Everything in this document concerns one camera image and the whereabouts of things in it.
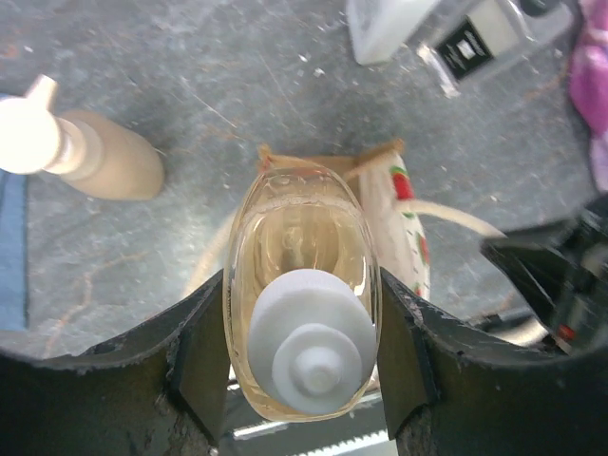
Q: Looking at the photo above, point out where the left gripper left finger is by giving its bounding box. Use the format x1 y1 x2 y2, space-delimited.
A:
1 274 229 455

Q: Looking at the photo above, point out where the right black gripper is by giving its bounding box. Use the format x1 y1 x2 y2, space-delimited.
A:
481 194 607 352

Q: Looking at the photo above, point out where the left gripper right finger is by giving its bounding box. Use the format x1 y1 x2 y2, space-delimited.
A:
377 272 607 455

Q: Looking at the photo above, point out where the amber liquid bottle white cap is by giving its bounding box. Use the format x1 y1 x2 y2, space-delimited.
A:
222 165 382 423

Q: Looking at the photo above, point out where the pink cloth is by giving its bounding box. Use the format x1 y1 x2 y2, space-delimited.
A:
569 0 607 193

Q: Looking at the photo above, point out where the clear square bottle black cap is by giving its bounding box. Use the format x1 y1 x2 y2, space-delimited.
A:
417 0 575 98

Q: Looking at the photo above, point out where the beige pump lotion bottle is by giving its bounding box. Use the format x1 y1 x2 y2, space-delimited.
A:
1 74 164 200

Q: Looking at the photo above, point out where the blue cloth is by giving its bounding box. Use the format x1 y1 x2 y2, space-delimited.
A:
0 170 28 331

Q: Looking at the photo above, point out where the burlap watermelon canvas bag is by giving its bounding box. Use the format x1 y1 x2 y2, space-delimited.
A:
182 138 547 348

